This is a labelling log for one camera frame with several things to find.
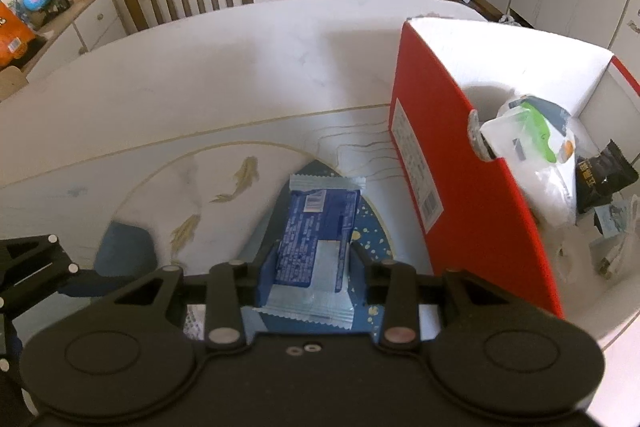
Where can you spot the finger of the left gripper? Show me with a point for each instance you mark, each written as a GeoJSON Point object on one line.
{"type": "Point", "coordinates": [35, 267]}

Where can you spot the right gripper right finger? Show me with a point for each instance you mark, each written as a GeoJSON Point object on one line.
{"type": "Point", "coordinates": [494, 353]}

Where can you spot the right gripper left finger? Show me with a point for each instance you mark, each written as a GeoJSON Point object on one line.
{"type": "Point", "coordinates": [135, 348]}

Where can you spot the blue white snack packet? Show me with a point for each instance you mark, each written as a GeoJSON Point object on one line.
{"type": "Point", "coordinates": [311, 279]}

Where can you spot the black snack packet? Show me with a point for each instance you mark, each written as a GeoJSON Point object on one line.
{"type": "Point", "coordinates": [599, 177]}

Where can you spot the white tissue pack green grey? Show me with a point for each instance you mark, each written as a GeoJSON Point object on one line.
{"type": "Point", "coordinates": [533, 136]}

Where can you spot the red cardboard shoe box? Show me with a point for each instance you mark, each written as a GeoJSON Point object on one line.
{"type": "Point", "coordinates": [454, 75]}

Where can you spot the small teal packet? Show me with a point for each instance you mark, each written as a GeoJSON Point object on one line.
{"type": "Point", "coordinates": [612, 219]}

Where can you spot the blue round pattern table mat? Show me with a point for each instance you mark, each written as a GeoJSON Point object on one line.
{"type": "Point", "coordinates": [212, 206]}

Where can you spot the orange snack bag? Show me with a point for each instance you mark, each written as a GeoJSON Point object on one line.
{"type": "Point", "coordinates": [15, 37]}

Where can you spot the white side drawer cabinet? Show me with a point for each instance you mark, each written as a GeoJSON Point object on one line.
{"type": "Point", "coordinates": [84, 27]}

